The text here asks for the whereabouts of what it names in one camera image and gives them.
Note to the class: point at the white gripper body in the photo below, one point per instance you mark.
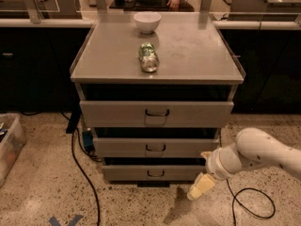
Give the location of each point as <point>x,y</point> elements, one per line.
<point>213,166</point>

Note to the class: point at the grey drawer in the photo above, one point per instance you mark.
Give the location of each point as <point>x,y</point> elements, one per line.
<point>156,114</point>
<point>151,173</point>
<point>153,147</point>

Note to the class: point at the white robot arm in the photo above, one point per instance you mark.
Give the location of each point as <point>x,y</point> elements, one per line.
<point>251,150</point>

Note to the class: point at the grey metal drawer cabinet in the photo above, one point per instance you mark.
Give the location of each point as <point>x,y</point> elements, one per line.
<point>195,66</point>

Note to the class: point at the person's hand in background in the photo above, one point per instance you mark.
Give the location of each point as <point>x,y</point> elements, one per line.
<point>173,4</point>

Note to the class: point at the green soda can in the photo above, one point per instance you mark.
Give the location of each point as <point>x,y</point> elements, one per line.
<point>148,58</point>

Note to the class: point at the blue power adapter box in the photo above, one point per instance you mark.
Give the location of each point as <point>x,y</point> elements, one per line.
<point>87,139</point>

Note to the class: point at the white ceramic bowl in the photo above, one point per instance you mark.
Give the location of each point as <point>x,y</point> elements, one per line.
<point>147,21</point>

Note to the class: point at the clear plastic storage bin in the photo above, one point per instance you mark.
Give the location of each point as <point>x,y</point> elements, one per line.
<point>12,140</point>

